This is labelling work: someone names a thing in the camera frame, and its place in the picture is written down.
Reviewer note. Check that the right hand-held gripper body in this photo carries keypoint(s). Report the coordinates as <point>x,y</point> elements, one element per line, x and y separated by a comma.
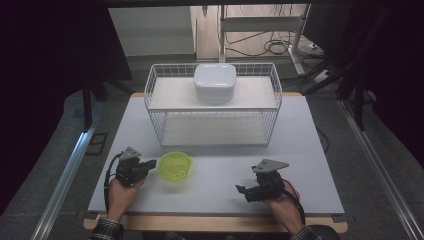
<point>268,181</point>

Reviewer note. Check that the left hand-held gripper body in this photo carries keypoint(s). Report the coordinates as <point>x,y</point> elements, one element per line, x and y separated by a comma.
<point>128,168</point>

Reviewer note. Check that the green plastic bowl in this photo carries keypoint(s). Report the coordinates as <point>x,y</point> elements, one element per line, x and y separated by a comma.
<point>174,166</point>

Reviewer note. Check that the white lidded plastic box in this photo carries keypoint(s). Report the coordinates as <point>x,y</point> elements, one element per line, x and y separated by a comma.
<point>215,81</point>

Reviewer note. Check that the person's left hand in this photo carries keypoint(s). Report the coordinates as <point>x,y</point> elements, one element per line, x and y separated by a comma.
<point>121,196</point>

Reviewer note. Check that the person's right hand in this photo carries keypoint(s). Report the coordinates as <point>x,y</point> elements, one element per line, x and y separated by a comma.
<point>285,210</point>

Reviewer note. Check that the black metal stand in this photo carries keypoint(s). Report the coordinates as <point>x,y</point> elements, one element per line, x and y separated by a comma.
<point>87,103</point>
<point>359,106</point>

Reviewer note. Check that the white power strip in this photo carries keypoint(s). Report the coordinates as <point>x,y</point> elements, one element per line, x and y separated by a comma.
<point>322,76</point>

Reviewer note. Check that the dark curtain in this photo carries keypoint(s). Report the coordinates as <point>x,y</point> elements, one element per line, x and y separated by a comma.
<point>40,83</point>
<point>400,66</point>

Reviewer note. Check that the black floor frame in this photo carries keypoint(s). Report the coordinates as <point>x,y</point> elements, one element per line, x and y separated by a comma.
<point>96,143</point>

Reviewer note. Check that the metal floor rail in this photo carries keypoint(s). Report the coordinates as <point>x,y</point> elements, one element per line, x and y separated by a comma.
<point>383,173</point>
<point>63,186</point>

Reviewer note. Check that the white desk frame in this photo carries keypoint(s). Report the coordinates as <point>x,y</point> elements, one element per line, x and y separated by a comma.
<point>260,24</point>

